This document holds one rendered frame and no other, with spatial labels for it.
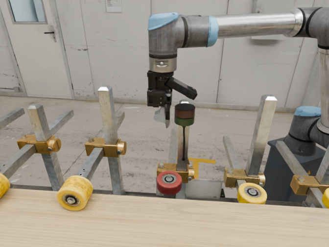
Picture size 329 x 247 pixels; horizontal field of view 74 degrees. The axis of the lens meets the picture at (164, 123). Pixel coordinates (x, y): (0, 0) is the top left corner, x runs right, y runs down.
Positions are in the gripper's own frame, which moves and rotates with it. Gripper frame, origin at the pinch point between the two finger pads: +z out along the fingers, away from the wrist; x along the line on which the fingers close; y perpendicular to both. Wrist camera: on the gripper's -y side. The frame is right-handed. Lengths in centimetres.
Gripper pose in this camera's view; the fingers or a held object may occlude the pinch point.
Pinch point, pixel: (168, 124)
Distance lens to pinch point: 80.9
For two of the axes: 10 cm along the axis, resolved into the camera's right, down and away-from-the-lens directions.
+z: 0.0, 8.8, 4.7
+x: -0.8, 4.6, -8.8
